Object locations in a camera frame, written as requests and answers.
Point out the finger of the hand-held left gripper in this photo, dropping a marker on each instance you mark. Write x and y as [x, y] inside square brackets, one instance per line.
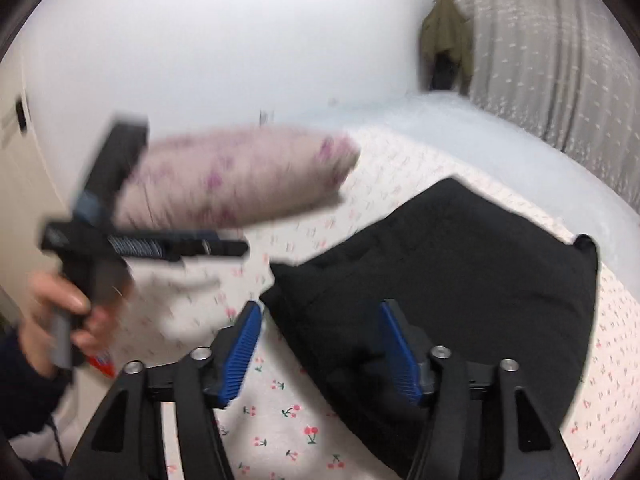
[215, 249]

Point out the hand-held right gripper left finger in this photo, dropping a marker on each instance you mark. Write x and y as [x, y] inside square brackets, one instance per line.
[240, 360]

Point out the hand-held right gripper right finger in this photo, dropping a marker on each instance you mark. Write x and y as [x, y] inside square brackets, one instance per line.
[402, 355]

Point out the black coat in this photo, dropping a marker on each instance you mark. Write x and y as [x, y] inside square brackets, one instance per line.
[450, 270]

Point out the person's left forearm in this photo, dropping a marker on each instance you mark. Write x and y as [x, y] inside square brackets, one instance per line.
[25, 395]

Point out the person's left hand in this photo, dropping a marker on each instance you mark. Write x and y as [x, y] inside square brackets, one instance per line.
[55, 295]

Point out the pink floral pillow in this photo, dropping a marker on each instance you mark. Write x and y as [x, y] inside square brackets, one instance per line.
[240, 180]

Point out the cherry print bed sheet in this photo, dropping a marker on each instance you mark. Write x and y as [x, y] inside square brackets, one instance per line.
[285, 435]

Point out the beige door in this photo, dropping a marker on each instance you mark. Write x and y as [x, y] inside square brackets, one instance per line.
[25, 185]

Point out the red cardboard box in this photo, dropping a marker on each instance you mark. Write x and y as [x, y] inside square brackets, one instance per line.
[102, 364]

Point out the dark grey hanging garment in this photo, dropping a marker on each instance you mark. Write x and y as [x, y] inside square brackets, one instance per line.
[444, 72]

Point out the olive green hanging jacket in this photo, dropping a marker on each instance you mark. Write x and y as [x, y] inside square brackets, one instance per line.
[445, 30]

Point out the grey star print curtain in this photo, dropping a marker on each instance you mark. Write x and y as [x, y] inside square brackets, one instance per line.
[550, 60]

